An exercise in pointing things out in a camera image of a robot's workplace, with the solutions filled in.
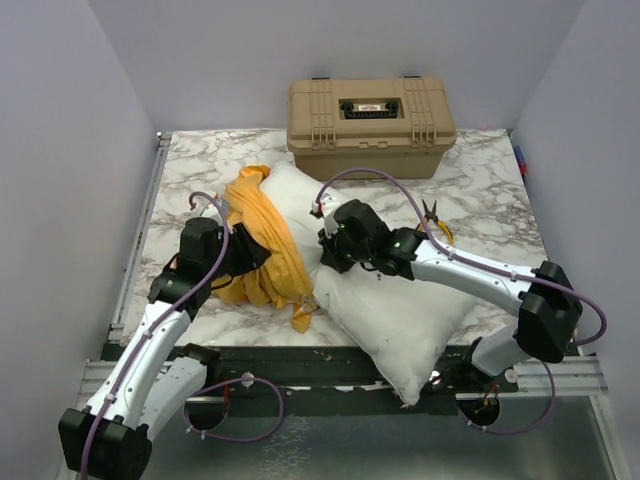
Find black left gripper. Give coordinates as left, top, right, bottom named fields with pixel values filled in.
left=206, top=222, right=272, bottom=280

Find orange Mickey Mouse pillowcase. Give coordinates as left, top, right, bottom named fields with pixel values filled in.
left=212, top=165, right=316, bottom=334

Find white pillow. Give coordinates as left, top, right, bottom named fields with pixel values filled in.
left=260, top=164, right=477, bottom=406

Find tan plastic toolbox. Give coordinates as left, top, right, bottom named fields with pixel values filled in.
left=287, top=76, right=457, bottom=180

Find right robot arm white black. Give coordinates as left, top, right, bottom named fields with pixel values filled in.
left=310, top=195, right=583, bottom=391

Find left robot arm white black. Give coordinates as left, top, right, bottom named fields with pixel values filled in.
left=58, top=217, right=271, bottom=479

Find yellow black pliers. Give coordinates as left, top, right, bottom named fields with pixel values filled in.
left=421, top=199, right=455, bottom=245

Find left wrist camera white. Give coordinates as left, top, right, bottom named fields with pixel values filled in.
left=194, top=199, right=230, bottom=222

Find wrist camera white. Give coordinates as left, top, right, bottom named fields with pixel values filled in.
left=310, top=193, right=342, bottom=238
left=194, top=199, right=230, bottom=222

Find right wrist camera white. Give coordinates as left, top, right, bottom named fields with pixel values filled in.
left=310, top=193, right=342, bottom=238

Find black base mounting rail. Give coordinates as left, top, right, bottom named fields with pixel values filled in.
left=187, top=345, right=518, bottom=416

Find blue red object at wall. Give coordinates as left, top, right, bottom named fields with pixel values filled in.
left=513, top=146, right=528, bottom=186

